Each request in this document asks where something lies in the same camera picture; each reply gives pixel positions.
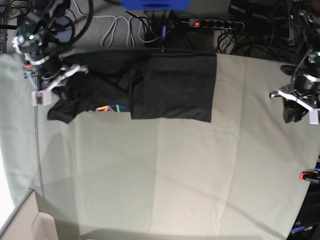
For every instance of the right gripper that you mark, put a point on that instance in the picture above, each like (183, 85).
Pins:
(49, 70)

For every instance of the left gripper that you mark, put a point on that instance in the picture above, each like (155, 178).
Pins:
(302, 85)

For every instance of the dark grey t-shirt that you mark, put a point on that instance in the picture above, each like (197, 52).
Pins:
(146, 84)

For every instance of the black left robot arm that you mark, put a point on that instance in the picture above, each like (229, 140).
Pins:
(307, 21)

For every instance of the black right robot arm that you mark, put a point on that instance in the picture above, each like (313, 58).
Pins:
(43, 29)

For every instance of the red black clamp left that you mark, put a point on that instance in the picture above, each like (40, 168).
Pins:
(27, 66)

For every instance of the red black clamp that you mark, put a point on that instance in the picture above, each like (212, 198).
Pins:
(312, 176)
(163, 38)
(27, 66)

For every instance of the round dark stand base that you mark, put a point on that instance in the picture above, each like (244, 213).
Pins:
(62, 31)

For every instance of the red black clamp right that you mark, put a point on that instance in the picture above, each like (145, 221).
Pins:
(312, 176)

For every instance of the light green table cloth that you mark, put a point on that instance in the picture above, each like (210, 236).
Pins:
(105, 176)

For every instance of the blue plastic box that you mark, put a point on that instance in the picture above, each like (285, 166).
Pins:
(180, 5)

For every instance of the black power strip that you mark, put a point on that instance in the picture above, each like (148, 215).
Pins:
(216, 24)

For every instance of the red black clamp middle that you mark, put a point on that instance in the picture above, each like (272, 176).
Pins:
(163, 38)

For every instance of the beige plastic bin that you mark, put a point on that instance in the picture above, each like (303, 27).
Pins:
(26, 222)

